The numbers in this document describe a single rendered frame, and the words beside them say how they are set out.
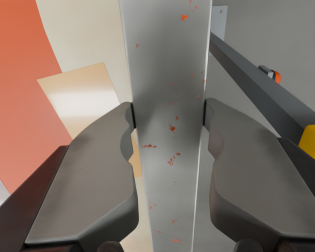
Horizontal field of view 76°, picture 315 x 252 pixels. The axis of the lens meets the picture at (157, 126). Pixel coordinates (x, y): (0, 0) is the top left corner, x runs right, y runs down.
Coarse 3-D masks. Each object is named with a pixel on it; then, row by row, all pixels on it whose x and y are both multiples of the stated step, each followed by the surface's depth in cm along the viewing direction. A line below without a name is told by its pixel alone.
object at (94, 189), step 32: (96, 128) 9; (128, 128) 9; (64, 160) 7; (96, 160) 7; (64, 192) 6; (96, 192) 6; (128, 192) 6; (32, 224) 5; (64, 224) 5; (96, 224) 5; (128, 224) 6
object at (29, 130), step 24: (0, 96) 14; (24, 96) 14; (0, 120) 15; (24, 120) 15; (48, 120) 15; (0, 144) 17; (24, 144) 17; (48, 144) 17; (0, 168) 18; (24, 168) 18; (0, 192) 20
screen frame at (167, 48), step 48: (144, 0) 8; (192, 0) 8; (144, 48) 9; (192, 48) 9; (144, 96) 10; (192, 96) 10; (144, 144) 12; (192, 144) 12; (144, 192) 15; (192, 192) 14; (192, 240) 18
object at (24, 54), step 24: (0, 0) 11; (24, 0) 11; (0, 24) 12; (24, 24) 12; (0, 48) 12; (24, 48) 12; (48, 48) 12; (0, 72) 13; (24, 72) 13; (48, 72) 13
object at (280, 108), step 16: (224, 16) 95; (224, 32) 98; (224, 48) 62; (224, 64) 57; (240, 64) 48; (240, 80) 46; (256, 80) 39; (272, 80) 39; (256, 96) 38; (272, 96) 33; (288, 96) 33; (272, 112) 33; (288, 112) 29; (304, 112) 29; (288, 128) 29; (304, 128) 25; (304, 144) 19
